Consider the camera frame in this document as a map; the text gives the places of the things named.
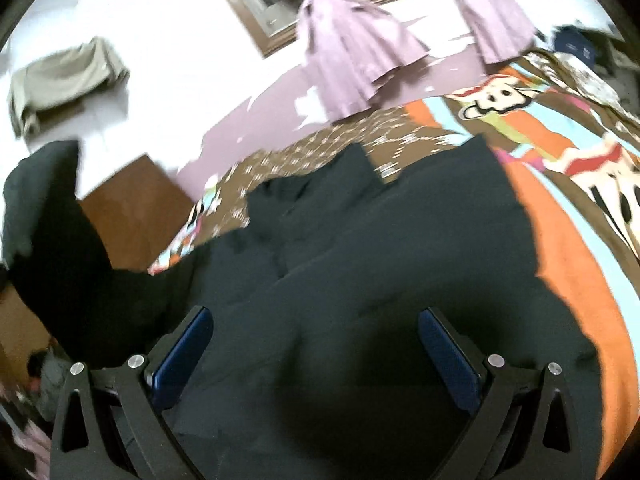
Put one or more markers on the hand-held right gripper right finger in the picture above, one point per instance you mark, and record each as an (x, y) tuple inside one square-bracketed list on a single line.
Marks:
[(447, 360)]

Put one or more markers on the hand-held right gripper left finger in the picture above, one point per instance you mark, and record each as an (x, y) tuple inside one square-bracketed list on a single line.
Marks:
[(182, 355)]

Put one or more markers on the large dark navy garment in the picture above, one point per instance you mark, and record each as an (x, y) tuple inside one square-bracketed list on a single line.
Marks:
[(375, 260)]

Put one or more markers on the brown wooden headboard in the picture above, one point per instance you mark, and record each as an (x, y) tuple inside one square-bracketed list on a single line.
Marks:
[(140, 210)]

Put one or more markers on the printed cartoon blanket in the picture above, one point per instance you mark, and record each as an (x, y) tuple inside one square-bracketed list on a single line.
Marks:
[(575, 260)]

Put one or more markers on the pink cloth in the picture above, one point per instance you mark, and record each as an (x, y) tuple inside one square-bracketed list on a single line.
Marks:
[(30, 440)]

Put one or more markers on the beige hanging cloth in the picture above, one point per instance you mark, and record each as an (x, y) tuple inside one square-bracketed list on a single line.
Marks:
[(60, 80)]

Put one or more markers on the purple tied curtain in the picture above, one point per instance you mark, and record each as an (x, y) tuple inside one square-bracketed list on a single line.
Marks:
[(350, 50)]

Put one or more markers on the dark blue cloth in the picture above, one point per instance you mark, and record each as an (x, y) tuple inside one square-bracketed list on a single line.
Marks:
[(575, 42)]

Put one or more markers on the wooden window frame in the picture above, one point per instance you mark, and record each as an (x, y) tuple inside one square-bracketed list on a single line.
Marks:
[(250, 15)]

